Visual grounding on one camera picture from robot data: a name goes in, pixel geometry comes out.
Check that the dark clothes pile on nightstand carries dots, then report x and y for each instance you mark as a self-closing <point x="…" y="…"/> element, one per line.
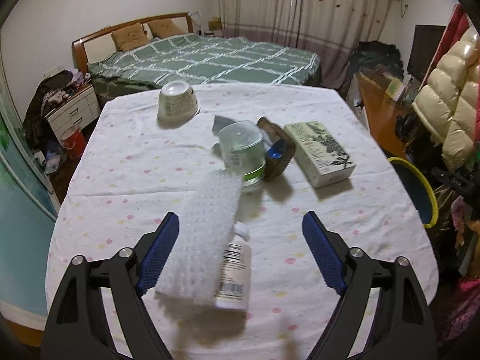
<point x="50" y="93"/>

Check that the brown right pillow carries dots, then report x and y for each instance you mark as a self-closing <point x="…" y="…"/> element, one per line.
<point x="164" y="28"/>

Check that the silver blue snack wrapper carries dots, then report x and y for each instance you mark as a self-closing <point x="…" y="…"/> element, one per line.
<point x="219" y="123"/>

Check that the black tv monitor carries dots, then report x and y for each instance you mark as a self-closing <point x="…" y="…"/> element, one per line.
<point x="425" y="43"/>

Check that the white bubble wrap sheet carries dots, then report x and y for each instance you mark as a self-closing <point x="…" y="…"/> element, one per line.
<point x="192" y="271"/>

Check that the small white pill bottle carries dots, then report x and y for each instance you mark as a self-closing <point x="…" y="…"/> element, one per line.
<point x="234" y="287"/>

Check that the bed with green plaid quilt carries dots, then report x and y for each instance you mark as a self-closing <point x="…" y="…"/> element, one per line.
<point x="201" y="61"/>

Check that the white box with floral print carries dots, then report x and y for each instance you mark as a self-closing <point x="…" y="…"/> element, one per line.
<point x="322" y="159"/>

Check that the brown pillow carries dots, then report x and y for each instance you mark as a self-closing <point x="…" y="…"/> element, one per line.
<point x="129" y="37"/>
<point x="164" y="28"/>

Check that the cream puffer jacket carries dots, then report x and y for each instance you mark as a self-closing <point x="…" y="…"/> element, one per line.
<point x="447" y="103"/>

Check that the red quilted jacket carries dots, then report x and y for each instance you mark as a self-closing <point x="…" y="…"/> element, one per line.
<point x="458" y="25"/>

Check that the wooden desk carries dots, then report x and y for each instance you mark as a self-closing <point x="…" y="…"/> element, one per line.
<point x="381" y="114"/>

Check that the wooden headboard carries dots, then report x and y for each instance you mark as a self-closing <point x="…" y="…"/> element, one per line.
<point x="97" y="46"/>

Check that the brown left pillow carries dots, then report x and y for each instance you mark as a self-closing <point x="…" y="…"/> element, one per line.
<point x="129" y="37"/>

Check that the white nightstand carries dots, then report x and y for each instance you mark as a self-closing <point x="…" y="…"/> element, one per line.
<point x="81" y="109"/>

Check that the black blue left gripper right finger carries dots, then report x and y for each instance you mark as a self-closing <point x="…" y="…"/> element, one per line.
<point x="402" y="327"/>

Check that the dark clothes pile by curtain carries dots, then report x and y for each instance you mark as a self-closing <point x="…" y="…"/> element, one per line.
<point x="374" y="55"/>

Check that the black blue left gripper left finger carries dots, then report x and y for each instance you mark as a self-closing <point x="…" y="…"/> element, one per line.
<point x="77" y="327"/>

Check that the striped beige curtain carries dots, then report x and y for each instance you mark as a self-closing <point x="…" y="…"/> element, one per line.
<point x="330" y="28"/>

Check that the clear plastic cup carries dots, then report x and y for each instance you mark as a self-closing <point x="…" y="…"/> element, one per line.
<point x="242" y="150"/>

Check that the red bucket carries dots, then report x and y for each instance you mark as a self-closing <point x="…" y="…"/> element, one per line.
<point x="73" y="142"/>

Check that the white dotted tablecloth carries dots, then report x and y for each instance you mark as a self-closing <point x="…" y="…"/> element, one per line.
<point x="134" y="171"/>

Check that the brown plastic tray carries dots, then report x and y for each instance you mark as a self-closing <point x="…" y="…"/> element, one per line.
<point x="279" y="151"/>

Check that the white upside-down bowl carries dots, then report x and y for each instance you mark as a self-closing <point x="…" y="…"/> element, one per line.
<point x="177" y="102"/>

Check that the yellow rimmed trash bin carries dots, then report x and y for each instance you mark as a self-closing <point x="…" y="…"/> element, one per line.
<point x="418" y="189"/>

